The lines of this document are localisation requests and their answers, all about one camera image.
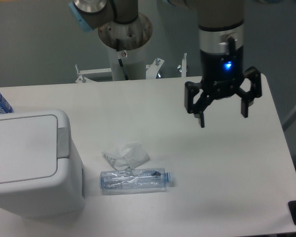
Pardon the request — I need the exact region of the crumpled white paper wrapper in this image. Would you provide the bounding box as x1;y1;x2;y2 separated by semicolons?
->
102;141;150;170

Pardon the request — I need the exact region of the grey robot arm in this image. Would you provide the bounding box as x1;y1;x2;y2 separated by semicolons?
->
69;0;262;125

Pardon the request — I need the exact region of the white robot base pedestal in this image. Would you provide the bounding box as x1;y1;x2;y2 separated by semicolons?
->
74;12;188;84

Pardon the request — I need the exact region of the white trash can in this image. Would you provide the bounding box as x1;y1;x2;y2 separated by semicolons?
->
0;110;85;218

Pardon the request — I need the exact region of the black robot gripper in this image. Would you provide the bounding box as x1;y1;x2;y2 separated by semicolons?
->
184;47;262;128

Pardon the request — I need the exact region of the clear empty plastic bottle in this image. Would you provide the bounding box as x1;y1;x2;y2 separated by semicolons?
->
100;168;171;195

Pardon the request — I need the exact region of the white trash can lid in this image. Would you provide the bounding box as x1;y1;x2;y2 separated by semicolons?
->
0;114;71;184

